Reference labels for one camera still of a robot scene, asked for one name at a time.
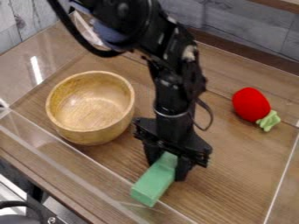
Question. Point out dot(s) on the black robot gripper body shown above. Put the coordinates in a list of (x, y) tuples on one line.
[(175, 132)]

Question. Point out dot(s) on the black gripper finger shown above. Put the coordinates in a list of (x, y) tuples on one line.
[(154, 150), (183, 167)]

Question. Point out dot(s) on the green foam stick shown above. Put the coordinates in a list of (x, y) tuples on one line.
[(155, 181)]

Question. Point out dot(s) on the brown wooden bowl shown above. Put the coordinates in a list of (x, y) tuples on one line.
[(91, 107)]

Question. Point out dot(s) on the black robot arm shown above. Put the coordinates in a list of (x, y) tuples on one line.
[(137, 26)]

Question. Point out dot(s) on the red plush strawberry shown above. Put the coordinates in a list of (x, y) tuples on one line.
[(254, 108)]

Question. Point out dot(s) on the clear acrylic tray wall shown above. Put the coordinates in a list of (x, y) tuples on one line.
[(83, 185)]

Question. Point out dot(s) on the black metal table bracket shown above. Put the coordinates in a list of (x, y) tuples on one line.
[(47, 212)]

